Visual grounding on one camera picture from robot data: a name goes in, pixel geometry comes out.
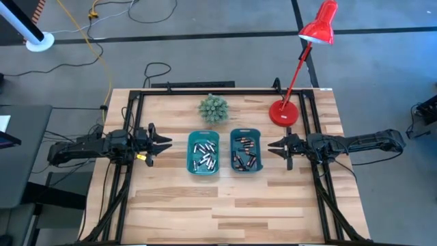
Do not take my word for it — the black curved floor cable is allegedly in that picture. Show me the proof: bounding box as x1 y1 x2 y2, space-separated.
128 0 178 25

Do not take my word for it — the light teal plastic bin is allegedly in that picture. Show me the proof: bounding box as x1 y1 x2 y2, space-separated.
186 130 221 176

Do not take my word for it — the dark tablet device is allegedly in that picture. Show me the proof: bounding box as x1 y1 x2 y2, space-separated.
0 131 22 150

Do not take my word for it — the dark grey desk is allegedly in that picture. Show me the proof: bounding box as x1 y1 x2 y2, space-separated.
0 104 54 210

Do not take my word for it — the dark teal plastic bin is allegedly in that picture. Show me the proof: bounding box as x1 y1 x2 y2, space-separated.
229 128 264 174

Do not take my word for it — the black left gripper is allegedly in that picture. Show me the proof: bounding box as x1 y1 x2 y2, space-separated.
131 122 173 167

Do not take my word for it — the black bar behind table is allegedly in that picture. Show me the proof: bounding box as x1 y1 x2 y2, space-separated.
151 81 236 89

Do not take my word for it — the black metal table frame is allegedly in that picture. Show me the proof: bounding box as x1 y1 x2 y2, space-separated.
80 87 371 245

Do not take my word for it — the white round-base floor stand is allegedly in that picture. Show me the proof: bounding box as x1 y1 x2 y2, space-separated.
0 0 55 53

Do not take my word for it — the long black floor cable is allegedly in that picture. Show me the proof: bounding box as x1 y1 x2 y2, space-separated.
3 16 104 78

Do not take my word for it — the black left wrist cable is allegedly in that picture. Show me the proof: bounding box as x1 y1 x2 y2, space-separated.
121 106 135 133

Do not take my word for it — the black equipment box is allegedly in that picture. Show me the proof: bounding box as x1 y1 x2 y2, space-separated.
414 94 437 126

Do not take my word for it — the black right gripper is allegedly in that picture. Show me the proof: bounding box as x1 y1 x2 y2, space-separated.
268 126 311 171

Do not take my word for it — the black lamp power cord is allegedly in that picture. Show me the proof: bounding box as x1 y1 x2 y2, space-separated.
272 77 284 100

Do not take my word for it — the yellow extension cable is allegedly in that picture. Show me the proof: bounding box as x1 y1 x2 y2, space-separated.
55 0 113 126

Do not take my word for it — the artificial green potted plant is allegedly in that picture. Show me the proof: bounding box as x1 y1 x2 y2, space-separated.
198 93 230 124

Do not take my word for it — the grey floor cable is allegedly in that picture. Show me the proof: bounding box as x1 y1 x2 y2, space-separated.
51 0 139 35

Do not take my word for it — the red desk lamp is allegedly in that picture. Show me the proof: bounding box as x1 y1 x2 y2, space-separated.
268 0 339 128

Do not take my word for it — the black looped floor cable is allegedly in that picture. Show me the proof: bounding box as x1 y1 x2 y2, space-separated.
142 61 172 89

